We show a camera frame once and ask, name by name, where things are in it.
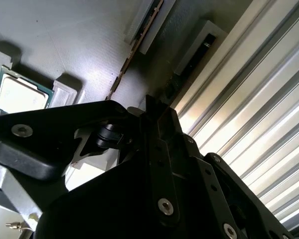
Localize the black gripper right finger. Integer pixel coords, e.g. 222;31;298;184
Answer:
159;108;297;239

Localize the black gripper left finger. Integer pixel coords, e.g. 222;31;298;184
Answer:
0;95;181;227

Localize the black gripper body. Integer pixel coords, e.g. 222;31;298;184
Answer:
34;149;224;239

